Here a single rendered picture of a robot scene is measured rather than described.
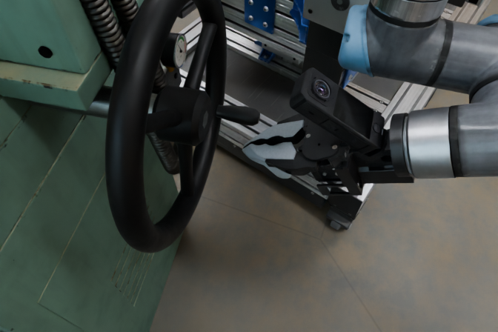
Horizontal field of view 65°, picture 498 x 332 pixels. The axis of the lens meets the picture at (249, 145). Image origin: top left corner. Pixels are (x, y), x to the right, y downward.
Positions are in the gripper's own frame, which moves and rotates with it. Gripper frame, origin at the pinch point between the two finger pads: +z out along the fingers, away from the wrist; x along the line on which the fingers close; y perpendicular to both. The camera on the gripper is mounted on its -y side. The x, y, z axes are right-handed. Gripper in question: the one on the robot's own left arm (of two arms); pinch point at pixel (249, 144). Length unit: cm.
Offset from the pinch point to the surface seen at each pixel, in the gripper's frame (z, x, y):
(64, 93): 5.2, -9.7, -21.5
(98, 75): 4.6, -6.2, -20.1
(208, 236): 48, 10, 54
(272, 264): 30, 7, 64
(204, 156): 5.1, -2.9, -1.9
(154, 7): -7.4, -6.3, -24.7
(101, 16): 0.8, -3.9, -24.5
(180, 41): 18.1, 20.3, -6.0
